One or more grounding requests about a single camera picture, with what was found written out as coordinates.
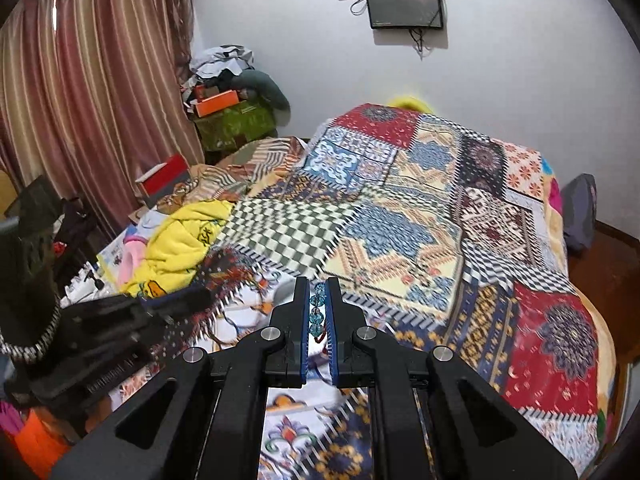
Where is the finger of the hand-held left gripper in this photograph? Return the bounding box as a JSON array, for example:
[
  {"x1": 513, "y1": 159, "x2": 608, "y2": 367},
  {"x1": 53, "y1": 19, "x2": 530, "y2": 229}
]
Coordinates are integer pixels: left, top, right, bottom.
[{"x1": 136, "y1": 285, "x2": 214, "y2": 322}]

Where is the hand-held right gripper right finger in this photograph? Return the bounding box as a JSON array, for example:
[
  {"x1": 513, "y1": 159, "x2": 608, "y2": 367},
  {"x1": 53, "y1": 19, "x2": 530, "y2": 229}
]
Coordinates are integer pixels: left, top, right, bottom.
[{"x1": 326, "y1": 279, "x2": 579, "y2": 480}]

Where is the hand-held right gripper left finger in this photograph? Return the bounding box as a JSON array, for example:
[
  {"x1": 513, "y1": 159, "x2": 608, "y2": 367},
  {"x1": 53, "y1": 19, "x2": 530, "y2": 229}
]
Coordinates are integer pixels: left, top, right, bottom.
[{"x1": 50, "y1": 276, "x2": 310, "y2": 480}]

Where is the blue bead bracelet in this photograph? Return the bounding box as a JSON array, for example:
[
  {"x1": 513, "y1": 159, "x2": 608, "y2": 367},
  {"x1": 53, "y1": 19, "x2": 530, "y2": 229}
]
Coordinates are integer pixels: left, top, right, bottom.
[{"x1": 308, "y1": 282, "x2": 332, "y2": 347}]

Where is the yellow printed cloth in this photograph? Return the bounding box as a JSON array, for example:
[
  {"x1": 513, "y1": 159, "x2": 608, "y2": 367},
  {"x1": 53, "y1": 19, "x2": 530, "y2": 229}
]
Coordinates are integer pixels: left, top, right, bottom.
[{"x1": 121, "y1": 200, "x2": 237, "y2": 299}]

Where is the pink cloth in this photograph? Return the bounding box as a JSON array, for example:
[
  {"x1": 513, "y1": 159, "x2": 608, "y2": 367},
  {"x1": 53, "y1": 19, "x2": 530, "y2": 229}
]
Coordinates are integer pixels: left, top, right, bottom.
[{"x1": 117, "y1": 239, "x2": 152, "y2": 287}]

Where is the orange bag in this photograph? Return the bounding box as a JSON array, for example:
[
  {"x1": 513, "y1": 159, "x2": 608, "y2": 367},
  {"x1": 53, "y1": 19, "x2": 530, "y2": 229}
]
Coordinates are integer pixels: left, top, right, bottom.
[{"x1": 12, "y1": 406, "x2": 72, "y2": 479}]

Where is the colourful patchwork blanket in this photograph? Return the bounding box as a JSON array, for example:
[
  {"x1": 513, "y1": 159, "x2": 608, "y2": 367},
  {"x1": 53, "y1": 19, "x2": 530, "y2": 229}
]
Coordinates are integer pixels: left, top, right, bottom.
[{"x1": 100, "y1": 102, "x2": 620, "y2": 480}]

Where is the red and grey box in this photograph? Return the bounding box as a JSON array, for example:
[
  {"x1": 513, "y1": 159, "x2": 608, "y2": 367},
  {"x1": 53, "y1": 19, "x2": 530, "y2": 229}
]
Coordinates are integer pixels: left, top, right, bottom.
[{"x1": 135, "y1": 154, "x2": 190, "y2": 199}]

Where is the striped brown cloth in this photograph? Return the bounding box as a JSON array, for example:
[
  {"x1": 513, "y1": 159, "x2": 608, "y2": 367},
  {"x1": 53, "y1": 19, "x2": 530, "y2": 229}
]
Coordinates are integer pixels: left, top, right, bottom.
[{"x1": 150, "y1": 136, "x2": 312, "y2": 211}]

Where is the green patterned bag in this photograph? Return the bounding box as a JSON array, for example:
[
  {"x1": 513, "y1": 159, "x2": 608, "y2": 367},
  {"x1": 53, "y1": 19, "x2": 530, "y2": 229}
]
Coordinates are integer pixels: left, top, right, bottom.
[{"x1": 192, "y1": 102, "x2": 279, "y2": 154}]

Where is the orange box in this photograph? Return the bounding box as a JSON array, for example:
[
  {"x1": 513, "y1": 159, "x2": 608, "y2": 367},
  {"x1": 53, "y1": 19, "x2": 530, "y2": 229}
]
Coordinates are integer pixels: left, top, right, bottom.
[{"x1": 194, "y1": 89, "x2": 239, "y2": 118}]

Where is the dark grey garment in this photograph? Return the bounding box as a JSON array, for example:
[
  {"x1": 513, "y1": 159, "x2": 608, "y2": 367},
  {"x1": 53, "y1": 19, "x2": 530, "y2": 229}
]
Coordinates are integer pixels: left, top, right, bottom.
[{"x1": 239, "y1": 70, "x2": 292, "y2": 112}]

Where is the striped brown curtain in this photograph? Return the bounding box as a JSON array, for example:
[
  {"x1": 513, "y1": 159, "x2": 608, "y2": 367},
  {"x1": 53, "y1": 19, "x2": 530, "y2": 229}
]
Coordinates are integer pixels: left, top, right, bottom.
[{"x1": 0, "y1": 0, "x2": 207, "y2": 243}]

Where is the pile of clothes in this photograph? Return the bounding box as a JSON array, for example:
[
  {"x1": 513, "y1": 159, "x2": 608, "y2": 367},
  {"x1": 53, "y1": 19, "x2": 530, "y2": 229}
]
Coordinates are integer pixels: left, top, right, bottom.
[{"x1": 177, "y1": 44, "x2": 261, "y2": 111}]

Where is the yellow pillow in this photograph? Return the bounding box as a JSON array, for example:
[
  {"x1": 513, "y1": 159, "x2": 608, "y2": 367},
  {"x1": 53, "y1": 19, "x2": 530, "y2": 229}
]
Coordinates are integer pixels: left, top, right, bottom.
[{"x1": 387, "y1": 93, "x2": 437, "y2": 114}]

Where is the grey bag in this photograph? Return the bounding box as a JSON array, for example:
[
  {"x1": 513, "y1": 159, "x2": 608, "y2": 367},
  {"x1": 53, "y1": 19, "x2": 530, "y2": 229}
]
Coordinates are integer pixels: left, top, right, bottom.
[{"x1": 560, "y1": 173, "x2": 599, "y2": 256}]

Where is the black monitor cable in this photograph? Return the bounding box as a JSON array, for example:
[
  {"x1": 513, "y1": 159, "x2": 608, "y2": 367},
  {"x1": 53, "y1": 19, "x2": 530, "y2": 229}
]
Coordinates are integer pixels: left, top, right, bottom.
[{"x1": 409, "y1": 27, "x2": 434, "y2": 59}]

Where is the small black wall monitor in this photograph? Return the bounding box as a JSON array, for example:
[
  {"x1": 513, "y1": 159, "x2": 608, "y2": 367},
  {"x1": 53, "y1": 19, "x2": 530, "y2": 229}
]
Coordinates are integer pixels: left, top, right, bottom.
[{"x1": 363, "y1": 0, "x2": 445, "y2": 30}]

